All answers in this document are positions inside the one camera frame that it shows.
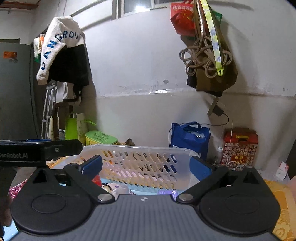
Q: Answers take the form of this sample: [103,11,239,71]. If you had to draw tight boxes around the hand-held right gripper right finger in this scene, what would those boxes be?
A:
[176,156,266,205]

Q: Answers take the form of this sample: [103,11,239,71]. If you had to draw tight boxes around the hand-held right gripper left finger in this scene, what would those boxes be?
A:
[28,155,116,204]

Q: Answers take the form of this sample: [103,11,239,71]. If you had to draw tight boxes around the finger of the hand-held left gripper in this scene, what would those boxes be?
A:
[0,138,53,144]
[43,139,83,161]

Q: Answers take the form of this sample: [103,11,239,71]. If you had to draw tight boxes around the clear plastic basket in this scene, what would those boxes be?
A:
[80,144,201,189]

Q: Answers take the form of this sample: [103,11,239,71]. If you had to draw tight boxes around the green shopping bag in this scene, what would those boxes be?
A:
[65,112,97,141]

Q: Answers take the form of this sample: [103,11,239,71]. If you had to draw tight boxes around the white paper bag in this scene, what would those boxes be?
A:
[76,113,89,145]

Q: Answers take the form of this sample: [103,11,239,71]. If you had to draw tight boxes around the blue tote bag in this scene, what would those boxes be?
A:
[170,122,211,161]

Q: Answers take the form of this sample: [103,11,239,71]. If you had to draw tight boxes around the green lidded box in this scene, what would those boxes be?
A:
[85,130,118,146]

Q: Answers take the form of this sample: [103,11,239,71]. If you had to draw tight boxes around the white cigarette box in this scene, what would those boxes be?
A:
[106,182,127,191]

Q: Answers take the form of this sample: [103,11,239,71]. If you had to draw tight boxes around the pink floral cloth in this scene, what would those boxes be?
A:
[9,179,29,200]

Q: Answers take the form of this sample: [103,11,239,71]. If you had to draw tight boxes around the metal crutches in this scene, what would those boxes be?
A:
[42,81,58,140]

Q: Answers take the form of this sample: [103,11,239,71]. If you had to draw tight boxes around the brown wooden chair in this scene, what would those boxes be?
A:
[51,102,74,141]

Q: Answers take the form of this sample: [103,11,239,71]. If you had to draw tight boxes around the purple box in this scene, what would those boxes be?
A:
[157,189,178,196]

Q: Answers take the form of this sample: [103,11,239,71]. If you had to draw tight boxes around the red gift box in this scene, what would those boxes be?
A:
[221,127,258,166]

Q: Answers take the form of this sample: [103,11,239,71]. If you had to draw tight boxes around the grey metal cabinet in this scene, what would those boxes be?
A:
[0,39,43,141]

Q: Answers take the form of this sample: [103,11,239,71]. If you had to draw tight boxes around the white hanging cloth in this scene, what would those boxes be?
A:
[55,81,70,100]

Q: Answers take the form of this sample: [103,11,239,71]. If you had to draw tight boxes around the black power adapter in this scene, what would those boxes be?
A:
[213,105,225,117]

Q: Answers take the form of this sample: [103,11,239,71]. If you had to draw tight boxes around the small white box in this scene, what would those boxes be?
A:
[276,161,290,181]

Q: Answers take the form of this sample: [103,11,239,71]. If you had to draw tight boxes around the colourful plastic bag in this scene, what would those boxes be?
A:
[33,34,46,63]

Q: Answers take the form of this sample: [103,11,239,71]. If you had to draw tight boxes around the yellow patterned blanket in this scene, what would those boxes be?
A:
[264,178,296,241]

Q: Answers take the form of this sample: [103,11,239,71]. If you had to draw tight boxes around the dark wooden furniture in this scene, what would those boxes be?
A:
[287,148,296,172]

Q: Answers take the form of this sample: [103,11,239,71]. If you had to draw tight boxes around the brown hanging bag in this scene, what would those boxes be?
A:
[180,0,238,97]

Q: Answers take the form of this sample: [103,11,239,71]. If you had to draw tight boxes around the white cloth with blue letters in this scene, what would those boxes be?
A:
[36,17,84,85]

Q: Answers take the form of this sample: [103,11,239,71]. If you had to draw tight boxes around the red plastic bag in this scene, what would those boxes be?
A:
[171,0,197,37]

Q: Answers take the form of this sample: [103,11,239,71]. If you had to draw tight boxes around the wall socket block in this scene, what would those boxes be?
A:
[207,97,219,116]

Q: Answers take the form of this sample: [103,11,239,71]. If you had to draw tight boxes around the beige coiled rope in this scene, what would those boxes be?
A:
[179,35,232,78]

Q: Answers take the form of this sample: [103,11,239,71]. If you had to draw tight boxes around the yellow-green strap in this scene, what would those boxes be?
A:
[200,0,225,77]

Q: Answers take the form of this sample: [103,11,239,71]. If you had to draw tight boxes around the window frame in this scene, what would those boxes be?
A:
[112,0,172,20]

